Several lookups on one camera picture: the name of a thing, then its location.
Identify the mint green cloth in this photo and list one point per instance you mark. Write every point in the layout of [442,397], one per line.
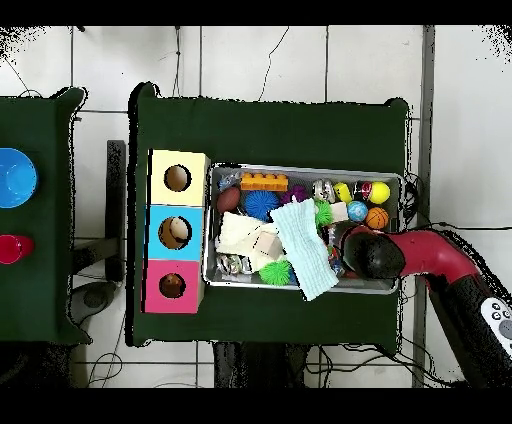
[306,248]

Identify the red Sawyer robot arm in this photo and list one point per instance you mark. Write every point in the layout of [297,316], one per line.
[432,252]

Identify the silver mesh bin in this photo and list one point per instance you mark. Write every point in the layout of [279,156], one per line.
[310,172]

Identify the wooden three-hole box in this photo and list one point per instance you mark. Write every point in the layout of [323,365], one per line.
[160,248]

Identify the blue spiky rubber ball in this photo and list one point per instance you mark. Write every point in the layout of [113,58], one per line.
[260,204]

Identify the cream cloth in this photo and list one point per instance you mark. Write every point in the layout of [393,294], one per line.
[240,236]

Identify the brown toy ball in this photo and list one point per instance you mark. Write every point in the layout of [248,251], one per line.
[228,199]

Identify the orange building brick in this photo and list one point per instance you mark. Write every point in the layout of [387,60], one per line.
[264,182]

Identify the green spiky rubber ball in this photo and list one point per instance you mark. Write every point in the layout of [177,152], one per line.
[276,272]

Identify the green spiky toy with eyes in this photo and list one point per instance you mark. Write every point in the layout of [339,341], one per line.
[323,214]

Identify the dark green tablecloth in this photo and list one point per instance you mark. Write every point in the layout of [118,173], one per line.
[32,300]
[260,132]

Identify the globe print ball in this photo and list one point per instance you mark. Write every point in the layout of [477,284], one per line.
[357,211]

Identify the orange basketball toy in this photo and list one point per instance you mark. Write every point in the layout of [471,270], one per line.
[376,218]

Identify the yellow ball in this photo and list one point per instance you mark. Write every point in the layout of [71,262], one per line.
[380,192]

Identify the blue bowl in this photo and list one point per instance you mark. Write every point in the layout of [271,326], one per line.
[16,178]

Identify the red cup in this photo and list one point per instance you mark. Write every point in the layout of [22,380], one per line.
[14,248]

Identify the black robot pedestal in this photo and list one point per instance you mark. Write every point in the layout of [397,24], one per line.
[256,368]

